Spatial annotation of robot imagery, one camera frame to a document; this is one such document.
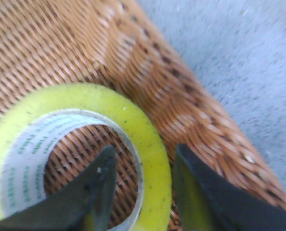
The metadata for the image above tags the brown wicker basket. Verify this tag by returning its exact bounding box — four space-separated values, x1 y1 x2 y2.
0 0 286 231

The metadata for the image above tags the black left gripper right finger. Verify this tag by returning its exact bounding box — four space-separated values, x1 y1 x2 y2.
173 144 286 231

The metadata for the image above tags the yellow tape roll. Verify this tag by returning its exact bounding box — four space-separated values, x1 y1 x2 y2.
0 83 171 231

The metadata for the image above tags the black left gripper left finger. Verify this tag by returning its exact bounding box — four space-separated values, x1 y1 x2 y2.
0 145 117 231

